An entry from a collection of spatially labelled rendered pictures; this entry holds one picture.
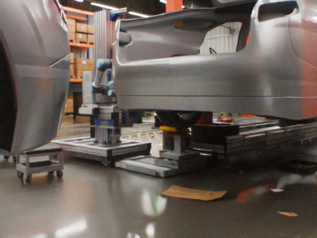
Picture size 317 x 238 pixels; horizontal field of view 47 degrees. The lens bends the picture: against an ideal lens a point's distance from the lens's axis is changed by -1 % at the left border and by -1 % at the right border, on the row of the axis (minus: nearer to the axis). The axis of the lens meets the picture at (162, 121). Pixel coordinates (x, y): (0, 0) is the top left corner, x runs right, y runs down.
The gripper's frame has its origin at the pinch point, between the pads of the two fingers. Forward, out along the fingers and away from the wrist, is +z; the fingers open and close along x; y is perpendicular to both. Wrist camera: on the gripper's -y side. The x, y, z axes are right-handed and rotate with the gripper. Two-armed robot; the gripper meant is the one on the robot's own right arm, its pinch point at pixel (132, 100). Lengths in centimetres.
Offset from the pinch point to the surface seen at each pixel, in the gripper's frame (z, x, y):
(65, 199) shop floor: -105, 14, -115
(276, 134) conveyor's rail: 231, -60, -46
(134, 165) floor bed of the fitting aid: 9, 32, -69
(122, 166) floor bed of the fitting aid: 10, 53, -62
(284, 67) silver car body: -66, -192, -98
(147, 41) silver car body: -32, -68, 26
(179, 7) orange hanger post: 62, -68, 119
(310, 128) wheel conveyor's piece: 364, -73, -24
